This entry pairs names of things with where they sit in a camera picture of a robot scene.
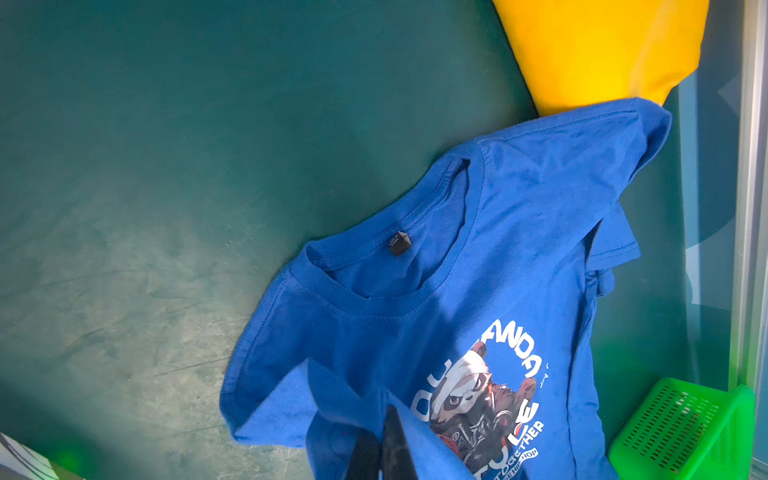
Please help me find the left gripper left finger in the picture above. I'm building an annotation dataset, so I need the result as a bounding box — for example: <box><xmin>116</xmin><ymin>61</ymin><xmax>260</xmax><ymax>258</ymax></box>
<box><xmin>344</xmin><ymin>431</ymin><xmax>381</xmax><ymax>480</ymax></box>

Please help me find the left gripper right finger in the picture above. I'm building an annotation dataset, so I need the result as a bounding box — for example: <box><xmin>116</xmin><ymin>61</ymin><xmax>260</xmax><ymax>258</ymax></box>
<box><xmin>380</xmin><ymin>405</ymin><xmax>418</xmax><ymax>480</ymax></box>

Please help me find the blue printed t-shirt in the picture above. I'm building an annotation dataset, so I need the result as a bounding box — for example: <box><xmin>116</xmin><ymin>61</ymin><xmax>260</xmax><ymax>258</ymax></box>
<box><xmin>219</xmin><ymin>98</ymin><xmax>672</xmax><ymax>479</ymax></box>

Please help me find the green plastic laundry basket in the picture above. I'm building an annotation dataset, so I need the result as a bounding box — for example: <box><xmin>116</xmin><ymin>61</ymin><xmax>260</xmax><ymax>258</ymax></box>
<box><xmin>608</xmin><ymin>378</ymin><xmax>756</xmax><ymax>480</ymax></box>

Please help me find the back horizontal aluminium bar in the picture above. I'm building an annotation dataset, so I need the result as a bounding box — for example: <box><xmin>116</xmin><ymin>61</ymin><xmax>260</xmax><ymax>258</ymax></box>
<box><xmin>728</xmin><ymin>0</ymin><xmax>768</xmax><ymax>391</ymax></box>

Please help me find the folded yellow t-shirt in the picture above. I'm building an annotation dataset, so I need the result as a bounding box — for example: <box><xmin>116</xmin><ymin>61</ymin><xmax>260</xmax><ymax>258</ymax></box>
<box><xmin>494</xmin><ymin>0</ymin><xmax>709</xmax><ymax>116</ymax></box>

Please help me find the aluminium front rail frame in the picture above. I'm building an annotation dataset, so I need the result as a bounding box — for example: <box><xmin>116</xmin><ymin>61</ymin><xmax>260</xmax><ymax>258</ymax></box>
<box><xmin>1</xmin><ymin>434</ymin><xmax>82</xmax><ymax>480</ymax></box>

